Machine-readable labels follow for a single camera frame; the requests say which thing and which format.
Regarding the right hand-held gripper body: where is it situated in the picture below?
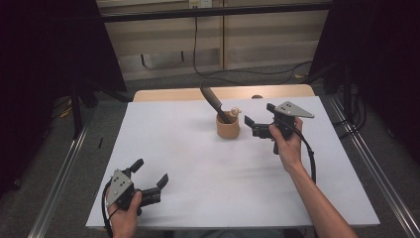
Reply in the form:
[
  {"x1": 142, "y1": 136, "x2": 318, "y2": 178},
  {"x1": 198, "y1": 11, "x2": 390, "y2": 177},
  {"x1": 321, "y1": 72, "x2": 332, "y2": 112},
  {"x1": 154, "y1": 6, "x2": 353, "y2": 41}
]
[{"x1": 252, "y1": 100, "x2": 315, "y2": 156}]

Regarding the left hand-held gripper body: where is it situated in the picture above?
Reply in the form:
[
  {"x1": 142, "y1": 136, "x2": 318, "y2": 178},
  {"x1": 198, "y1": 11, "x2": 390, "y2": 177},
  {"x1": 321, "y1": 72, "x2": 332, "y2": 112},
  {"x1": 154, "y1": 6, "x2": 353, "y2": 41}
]
[{"x1": 106, "y1": 169, "x2": 162, "y2": 216}]

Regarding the tan bear holder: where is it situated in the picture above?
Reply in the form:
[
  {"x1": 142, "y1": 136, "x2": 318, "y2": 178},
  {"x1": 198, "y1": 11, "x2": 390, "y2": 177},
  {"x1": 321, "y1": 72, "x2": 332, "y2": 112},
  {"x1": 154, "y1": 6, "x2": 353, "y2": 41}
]
[{"x1": 216, "y1": 107, "x2": 242, "y2": 140}]

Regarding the dark kitchen knife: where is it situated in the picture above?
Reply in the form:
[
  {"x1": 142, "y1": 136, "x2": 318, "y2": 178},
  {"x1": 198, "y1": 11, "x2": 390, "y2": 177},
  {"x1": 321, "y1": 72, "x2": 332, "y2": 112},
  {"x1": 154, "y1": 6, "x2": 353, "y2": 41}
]
[{"x1": 199, "y1": 86, "x2": 233, "y2": 124}]

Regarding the person's left hand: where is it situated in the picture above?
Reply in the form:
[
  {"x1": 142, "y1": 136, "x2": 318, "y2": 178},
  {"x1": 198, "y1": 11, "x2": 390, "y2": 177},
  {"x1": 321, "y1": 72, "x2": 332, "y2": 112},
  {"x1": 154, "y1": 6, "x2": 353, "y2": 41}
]
[{"x1": 108, "y1": 190, "x2": 144, "y2": 238}]

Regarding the person's right hand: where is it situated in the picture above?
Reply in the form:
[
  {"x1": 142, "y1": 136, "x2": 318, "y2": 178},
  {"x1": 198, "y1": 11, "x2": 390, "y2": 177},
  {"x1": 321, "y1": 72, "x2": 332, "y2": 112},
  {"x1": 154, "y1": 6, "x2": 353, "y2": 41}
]
[{"x1": 268, "y1": 117, "x2": 305, "y2": 174}]

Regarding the white table cover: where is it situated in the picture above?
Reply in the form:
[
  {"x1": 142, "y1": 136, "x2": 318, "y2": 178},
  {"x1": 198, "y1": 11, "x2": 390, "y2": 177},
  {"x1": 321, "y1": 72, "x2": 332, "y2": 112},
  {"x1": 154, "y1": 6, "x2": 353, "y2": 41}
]
[{"x1": 85, "y1": 96, "x2": 380, "y2": 230}]

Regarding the black stand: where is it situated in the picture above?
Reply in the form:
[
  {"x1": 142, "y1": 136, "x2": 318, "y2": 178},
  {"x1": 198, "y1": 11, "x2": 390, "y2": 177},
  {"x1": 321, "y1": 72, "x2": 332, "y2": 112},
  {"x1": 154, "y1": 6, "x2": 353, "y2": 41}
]
[
  {"x1": 69, "y1": 77, "x2": 100, "y2": 140},
  {"x1": 322, "y1": 60, "x2": 355, "y2": 115}
]

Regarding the beige desk cabinet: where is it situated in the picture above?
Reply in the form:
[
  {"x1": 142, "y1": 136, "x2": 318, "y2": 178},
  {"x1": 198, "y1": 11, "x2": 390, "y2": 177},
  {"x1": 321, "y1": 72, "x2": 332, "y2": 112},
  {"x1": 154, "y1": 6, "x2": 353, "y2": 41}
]
[{"x1": 97, "y1": 0, "x2": 333, "y2": 81}]

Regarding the wooden table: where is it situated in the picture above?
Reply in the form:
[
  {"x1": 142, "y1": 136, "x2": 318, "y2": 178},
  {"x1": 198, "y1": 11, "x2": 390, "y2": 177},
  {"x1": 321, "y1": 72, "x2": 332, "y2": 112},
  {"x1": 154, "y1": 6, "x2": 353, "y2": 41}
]
[{"x1": 132, "y1": 83, "x2": 316, "y2": 103}]

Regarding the black curtain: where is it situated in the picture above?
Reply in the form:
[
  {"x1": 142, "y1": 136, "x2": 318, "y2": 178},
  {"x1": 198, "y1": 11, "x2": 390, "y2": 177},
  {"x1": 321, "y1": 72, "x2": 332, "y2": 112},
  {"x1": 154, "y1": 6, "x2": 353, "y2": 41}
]
[
  {"x1": 0, "y1": 0, "x2": 128, "y2": 199},
  {"x1": 308, "y1": 0, "x2": 420, "y2": 163}
]

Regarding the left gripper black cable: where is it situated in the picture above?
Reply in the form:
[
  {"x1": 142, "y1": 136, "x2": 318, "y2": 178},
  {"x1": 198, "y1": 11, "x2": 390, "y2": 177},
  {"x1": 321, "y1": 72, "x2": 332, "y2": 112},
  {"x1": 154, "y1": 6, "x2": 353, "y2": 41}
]
[{"x1": 101, "y1": 179, "x2": 115, "y2": 238}]

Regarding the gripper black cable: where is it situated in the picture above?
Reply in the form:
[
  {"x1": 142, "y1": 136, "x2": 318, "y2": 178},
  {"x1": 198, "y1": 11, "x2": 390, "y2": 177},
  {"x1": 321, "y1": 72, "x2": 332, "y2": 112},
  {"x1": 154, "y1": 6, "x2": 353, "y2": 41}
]
[
  {"x1": 101, "y1": 179, "x2": 115, "y2": 238},
  {"x1": 286, "y1": 121, "x2": 318, "y2": 184}
]

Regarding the black floor cable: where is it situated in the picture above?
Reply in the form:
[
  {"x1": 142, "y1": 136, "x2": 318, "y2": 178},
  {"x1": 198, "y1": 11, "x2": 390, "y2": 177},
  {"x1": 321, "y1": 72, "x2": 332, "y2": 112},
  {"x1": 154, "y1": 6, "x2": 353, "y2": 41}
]
[{"x1": 193, "y1": 59, "x2": 314, "y2": 86}]

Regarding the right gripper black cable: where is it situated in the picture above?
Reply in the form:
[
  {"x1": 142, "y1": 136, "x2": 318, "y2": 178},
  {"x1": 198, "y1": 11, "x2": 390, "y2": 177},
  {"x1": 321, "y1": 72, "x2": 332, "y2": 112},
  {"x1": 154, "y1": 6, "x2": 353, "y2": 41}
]
[{"x1": 286, "y1": 121, "x2": 318, "y2": 184}]

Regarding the metal floor rail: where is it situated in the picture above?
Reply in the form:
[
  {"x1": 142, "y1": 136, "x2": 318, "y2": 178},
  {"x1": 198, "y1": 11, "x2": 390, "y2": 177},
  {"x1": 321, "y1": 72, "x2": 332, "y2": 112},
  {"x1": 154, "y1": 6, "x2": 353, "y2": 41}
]
[
  {"x1": 325, "y1": 95, "x2": 420, "y2": 238},
  {"x1": 28, "y1": 108, "x2": 97, "y2": 238}
]

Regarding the black hanging power cable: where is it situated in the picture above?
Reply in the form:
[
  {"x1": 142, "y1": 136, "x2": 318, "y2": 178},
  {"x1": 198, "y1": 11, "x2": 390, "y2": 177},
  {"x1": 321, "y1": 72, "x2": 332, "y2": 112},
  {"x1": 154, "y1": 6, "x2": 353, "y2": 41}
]
[{"x1": 192, "y1": 15, "x2": 200, "y2": 72}]

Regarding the white wall outlet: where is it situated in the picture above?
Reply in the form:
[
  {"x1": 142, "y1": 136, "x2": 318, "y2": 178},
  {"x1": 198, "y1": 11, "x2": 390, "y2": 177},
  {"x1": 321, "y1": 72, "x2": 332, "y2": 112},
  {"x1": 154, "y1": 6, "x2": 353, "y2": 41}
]
[{"x1": 188, "y1": 0, "x2": 213, "y2": 9}]

